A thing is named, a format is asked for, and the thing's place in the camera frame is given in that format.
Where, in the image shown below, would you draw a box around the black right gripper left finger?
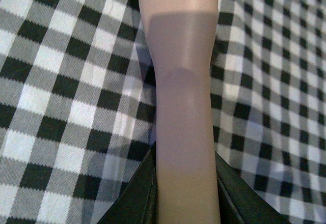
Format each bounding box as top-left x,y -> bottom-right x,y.
98,144 -> 157,224

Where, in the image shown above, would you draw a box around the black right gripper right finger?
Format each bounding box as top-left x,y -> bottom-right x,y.
215,154 -> 289,224

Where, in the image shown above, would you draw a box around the beige hand brush black bristles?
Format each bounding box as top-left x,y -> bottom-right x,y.
139,0 -> 220,223

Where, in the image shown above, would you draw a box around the black white checkered bed sheet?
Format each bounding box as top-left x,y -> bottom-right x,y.
1,0 -> 325,223

